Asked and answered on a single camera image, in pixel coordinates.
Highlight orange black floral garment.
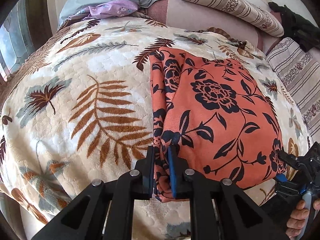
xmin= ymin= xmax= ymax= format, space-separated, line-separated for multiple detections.
xmin=149 ymin=47 xmax=286 ymax=202

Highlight person's right hand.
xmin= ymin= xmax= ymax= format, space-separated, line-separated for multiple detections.
xmin=286 ymin=200 xmax=310 ymax=239

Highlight person's black trousers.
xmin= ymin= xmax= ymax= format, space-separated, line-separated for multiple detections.
xmin=261 ymin=194 xmax=299 ymax=232

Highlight striped floral folded quilt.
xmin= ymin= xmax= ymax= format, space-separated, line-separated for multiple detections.
xmin=267 ymin=37 xmax=319 ymax=142

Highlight cream leaf pattern blanket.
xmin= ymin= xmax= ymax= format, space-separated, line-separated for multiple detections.
xmin=1 ymin=17 xmax=313 ymax=239

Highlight black garment on bed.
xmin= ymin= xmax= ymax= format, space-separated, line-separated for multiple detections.
xmin=268 ymin=2 xmax=319 ymax=52

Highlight striped floral bolster pillow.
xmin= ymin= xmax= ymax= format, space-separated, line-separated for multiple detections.
xmin=184 ymin=0 xmax=284 ymax=37

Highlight pink bed sheet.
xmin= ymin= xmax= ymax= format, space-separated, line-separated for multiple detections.
xmin=146 ymin=0 xmax=281 ymax=54

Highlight purple floral cloth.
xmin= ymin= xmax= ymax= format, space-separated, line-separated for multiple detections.
xmin=67 ymin=0 xmax=139 ymax=21

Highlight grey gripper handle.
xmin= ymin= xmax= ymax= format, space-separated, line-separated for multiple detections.
xmin=295 ymin=191 xmax=315 ymax=240

